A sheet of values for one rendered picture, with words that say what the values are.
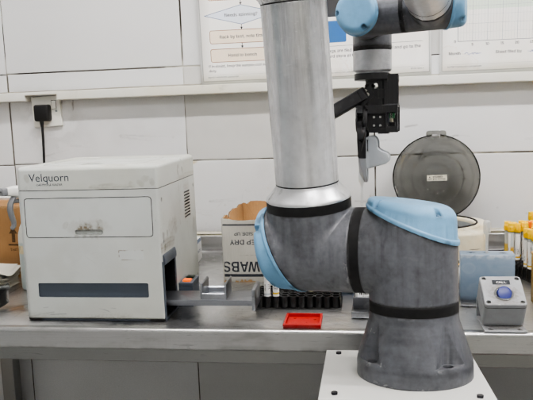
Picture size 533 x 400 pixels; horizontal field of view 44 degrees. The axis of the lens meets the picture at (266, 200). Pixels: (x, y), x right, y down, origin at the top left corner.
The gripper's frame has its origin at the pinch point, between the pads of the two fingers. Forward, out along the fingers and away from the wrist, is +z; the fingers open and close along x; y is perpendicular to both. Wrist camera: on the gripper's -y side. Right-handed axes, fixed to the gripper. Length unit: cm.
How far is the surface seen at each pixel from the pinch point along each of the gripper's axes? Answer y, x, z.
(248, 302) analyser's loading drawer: -19.5, -17.2, 22.3
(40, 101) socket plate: -95, 36, -19
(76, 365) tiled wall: -91, 38, 60
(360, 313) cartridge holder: 0.9, -13.1, 24.5
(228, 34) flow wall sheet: -41, 42, -35
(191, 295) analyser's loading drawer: -31.5, -15.5, 21.9
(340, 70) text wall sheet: -11, 46, -24
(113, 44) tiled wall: -73, 39, -34
